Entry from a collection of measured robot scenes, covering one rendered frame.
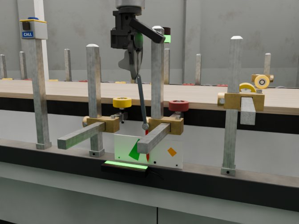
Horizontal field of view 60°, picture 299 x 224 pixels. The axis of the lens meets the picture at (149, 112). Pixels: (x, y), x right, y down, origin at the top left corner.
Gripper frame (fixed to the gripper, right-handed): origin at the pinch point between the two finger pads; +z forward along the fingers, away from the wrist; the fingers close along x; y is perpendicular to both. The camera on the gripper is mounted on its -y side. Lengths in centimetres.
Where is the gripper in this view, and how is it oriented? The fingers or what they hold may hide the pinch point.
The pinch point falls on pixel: (136, 75)
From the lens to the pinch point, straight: 83.9
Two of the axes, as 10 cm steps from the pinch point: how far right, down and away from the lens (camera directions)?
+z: -0.1, 9.8, 2.0
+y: -9.5, -0.8, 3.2
